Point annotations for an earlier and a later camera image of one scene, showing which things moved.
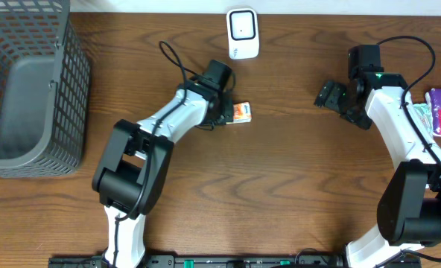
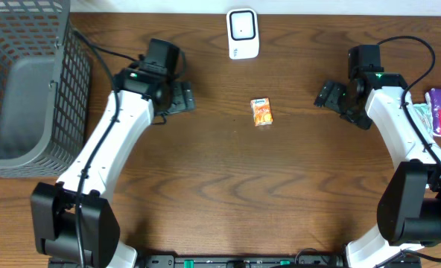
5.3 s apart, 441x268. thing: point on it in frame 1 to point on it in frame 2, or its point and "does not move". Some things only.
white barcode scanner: [243, 33] does not move
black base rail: [227, 261] does not move
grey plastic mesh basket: [36, 90] does not move
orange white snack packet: [241, 112] to [262, 111]
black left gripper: [226, 110] to [181, 97]
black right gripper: [328, 96] does not move
